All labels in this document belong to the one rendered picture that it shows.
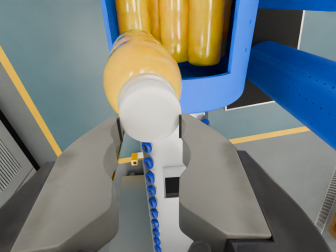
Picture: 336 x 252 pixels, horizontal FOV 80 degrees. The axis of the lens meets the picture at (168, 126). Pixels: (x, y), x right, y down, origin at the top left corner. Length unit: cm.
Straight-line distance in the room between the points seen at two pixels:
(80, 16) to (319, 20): 165
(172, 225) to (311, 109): 82
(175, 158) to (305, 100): 57
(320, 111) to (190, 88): 67
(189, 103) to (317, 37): 168
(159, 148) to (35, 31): 127
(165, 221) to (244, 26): 95
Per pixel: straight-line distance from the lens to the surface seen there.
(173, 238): 124
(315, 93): 97
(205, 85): 34
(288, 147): 236
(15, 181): 206
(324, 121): 92
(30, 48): 179
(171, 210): 104
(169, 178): 77
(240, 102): 166
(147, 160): 75
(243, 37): 37
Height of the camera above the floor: 154
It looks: 59 degrees down
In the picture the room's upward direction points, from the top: 173 degrees clockwise
